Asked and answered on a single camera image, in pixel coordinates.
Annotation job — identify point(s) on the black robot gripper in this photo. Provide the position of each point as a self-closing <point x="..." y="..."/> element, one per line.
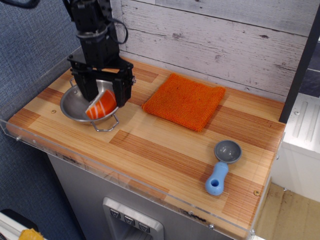
<point x="100" y="59"/>

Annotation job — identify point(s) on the orange salmon sushi toy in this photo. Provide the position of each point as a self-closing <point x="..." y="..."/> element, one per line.
<point x="102" y="105"/>

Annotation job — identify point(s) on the silver metal bowl with handles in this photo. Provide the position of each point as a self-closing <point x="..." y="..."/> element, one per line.
<point x="73" y="105"/>

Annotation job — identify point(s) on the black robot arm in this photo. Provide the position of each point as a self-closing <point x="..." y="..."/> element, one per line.
<point x="92" y="17"/>

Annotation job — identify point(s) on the orange knitted cloth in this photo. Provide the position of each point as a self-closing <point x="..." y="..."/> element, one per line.
<point x="185" y="102"/>

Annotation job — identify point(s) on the grey toy fridge cabinet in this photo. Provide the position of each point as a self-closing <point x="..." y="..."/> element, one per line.
<point x="85" y="192"/>

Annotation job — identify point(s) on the silver dispenser button panel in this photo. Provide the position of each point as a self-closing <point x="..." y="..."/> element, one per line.
<point x="126" y="223"/>

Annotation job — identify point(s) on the blue grey toy scoop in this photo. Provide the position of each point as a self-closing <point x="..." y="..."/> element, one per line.
<point x="227" y="152"/>

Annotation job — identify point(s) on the white ribbed side unit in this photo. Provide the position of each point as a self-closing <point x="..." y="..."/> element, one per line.
<point x="297" y="164"/>

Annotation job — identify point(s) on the clear acrylic guard rail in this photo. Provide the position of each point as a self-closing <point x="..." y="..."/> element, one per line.
<point x="159" y="159"/>

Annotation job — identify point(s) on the dark right upright post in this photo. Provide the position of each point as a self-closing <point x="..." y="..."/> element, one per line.
<point x="304" y="62"/>

